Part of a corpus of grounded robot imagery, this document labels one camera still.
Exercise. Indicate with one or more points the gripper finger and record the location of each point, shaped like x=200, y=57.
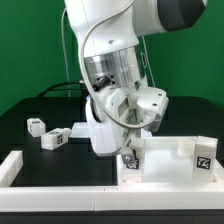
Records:
x=128, y=156

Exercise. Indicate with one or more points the white U-shaped obstacle fence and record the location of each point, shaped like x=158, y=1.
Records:
x=152, y=196

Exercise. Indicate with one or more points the white marker base plate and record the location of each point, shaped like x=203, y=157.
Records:
x=80, y=130

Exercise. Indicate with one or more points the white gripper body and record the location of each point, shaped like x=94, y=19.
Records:
x=114, y=118

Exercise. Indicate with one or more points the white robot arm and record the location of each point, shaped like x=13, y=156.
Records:
x=107, y=33

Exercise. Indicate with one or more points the white square tabletop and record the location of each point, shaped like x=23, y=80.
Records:
x=170, y=160

